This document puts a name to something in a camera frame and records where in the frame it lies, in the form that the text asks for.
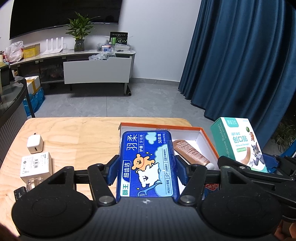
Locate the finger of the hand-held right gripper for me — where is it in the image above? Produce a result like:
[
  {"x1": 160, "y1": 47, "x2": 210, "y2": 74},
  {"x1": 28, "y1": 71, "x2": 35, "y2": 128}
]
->
[
  {"x1": 217, "y1": 156, "x2": 292, "y2": 181},
  {"x1": 264, "y1": 153, "x2": 296, "y2": 176}
]

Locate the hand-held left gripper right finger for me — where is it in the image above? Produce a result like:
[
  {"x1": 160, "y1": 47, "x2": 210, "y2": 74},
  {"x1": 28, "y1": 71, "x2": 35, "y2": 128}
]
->
[{"x1": 174, "y1": 155, "x2": 243, "y2": 207}]

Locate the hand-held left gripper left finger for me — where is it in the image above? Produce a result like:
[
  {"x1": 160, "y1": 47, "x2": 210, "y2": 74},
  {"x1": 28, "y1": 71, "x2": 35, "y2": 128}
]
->
[{"x1": 47, "y1": 155, "x2": 121, "y2": 207}]

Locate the brown cosmetic tube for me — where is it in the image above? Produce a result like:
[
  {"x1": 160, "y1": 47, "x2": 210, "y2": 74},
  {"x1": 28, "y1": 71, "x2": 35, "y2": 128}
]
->
[{"x1": 172, "y1": 139, "x2": 215, "y2": 170}]

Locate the green bandage box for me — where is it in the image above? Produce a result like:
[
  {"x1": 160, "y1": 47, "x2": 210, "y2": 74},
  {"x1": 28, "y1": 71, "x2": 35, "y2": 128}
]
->
[{"x1": 210, "y1": 117, "x2": 270, "y2": 173}]

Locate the tiger playing card box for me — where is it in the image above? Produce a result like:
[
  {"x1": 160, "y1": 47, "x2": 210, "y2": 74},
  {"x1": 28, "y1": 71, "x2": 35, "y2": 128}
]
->
[{"x1": 203, "y1": 183, "x2": 220, "y2": 201}]

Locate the blue dental floss box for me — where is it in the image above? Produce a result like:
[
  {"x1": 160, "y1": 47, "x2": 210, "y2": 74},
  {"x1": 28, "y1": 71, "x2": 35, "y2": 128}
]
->
[{"x1": 116, "y1": 130, "x2": 180, "y2": 203}]

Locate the orange cardboard box lid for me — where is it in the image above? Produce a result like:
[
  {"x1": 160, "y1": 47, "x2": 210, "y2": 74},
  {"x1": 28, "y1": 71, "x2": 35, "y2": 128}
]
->
[{"x1": 118, "y1": 122, "x2": 220, "y2": 186}]

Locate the white adapter carton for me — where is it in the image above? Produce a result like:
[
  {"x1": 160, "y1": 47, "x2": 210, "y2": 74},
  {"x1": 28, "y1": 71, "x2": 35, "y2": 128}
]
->
[{"x1": 20, "y1": 152, "x2": 53, "y2": 184}]

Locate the small clear plastic case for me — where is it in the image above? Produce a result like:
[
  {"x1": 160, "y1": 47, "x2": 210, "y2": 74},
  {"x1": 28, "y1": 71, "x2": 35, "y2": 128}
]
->
[{"x1": 26, "y1": 177, "x2": 45, "y2": 193}]

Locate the white cube charger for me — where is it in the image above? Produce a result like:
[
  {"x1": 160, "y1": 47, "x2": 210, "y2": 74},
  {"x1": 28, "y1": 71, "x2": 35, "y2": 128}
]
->
[{"x1": 26, "y1": 133, "x2": 44, "y2": 154}]

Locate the person's right hand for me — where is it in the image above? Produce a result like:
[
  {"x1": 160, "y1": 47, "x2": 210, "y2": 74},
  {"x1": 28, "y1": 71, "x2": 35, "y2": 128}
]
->
[{"x1": 276, "y1": 219, "x2": 296, "y2": 241}]

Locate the dark potted plant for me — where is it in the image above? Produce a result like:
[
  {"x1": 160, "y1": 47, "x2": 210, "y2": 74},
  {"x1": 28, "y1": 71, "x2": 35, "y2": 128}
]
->
[{"x1": 272, "y1": 119, "x2": 296, "y2": 151}]

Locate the small black device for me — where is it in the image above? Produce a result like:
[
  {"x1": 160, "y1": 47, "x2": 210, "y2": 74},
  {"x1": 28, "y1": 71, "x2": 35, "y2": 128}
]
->
[{"x1": 13, "y1": 186, "x2": 28, "y2": 202}]

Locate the white television cabinet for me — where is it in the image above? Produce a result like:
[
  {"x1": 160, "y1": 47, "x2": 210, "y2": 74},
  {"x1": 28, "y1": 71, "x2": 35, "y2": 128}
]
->
[{"x1": 9, "y1": 50, "x2": 137, "y2": 95}]

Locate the blue plastic bag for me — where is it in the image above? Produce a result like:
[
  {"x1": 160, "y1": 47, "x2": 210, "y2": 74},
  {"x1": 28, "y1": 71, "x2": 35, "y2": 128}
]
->
[{"x1": 23, "y1": 88, "x2": 45, "y2": 117}]

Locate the blue curtain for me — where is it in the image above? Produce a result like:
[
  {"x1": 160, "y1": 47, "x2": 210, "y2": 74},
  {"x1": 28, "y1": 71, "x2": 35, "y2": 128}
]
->
[{"x1": 178, "y1": 0, "x2": 296, "y2": 149}]

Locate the clear plastic bag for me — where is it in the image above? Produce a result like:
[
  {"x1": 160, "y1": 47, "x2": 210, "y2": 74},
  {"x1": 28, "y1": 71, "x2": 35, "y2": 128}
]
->
[{"x1": 88, "y1": 52, "x2": 116, "y2": 61}]

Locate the yellow and white cardboard box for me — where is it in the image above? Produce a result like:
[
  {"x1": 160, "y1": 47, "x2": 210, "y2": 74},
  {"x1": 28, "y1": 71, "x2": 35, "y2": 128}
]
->
[{"x1": 24, "y1": 75, "x2": 42, "y2": 94}]

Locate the black glass table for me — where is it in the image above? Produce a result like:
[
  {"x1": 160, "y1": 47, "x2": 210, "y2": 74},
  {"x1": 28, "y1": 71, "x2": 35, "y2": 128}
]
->
[{"x1": 0, "y1": 76, "x2": 31, "y2": 163}]

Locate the pile of small packages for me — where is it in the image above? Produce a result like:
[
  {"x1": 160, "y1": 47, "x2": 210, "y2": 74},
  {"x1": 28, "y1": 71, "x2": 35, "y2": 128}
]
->
[{"x1": 96, "y1": 42, "x2": 133, "y2": 52}]

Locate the bamboo plant in glass vase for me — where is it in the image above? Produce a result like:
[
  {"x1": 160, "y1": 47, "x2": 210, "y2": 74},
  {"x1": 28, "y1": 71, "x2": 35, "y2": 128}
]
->
[{"x1": 66, "y1": 11, "x2": 101, "y2": 52}]

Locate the black and green box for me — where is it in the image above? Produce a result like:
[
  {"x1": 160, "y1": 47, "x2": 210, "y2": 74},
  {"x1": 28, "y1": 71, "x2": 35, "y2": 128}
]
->
[{"x1": 109, "y1": 32, "x2": 129, "y2": 45}]

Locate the white router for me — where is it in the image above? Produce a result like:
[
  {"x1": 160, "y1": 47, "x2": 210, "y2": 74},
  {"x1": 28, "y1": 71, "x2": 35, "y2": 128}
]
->
[{"x1": 42, "y1": 38, "x2": 64, "y2": 55}]

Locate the black framed display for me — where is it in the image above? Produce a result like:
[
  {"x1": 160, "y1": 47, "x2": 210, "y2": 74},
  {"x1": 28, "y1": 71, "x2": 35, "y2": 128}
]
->
[{"x1": 0, "y1": 65, "x2": 15, "y2": 87}]

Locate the white plastic bag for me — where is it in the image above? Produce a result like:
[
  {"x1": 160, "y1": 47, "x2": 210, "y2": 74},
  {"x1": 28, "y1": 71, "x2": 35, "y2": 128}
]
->
[{"x1": 5, "y1": 40, "x2": 24, "y2": 63}]

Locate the black television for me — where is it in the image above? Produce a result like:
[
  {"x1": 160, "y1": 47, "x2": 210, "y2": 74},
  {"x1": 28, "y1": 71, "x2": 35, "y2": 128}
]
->
[{"x1": 9, "y1": 0, "x2": 122, "y2": 40}]

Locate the blue metal frame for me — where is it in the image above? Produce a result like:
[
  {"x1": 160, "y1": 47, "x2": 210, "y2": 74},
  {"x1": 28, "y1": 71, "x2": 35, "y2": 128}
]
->
[{"x1": 279, "y1": 139, "x2": 296, "y2": 159}]

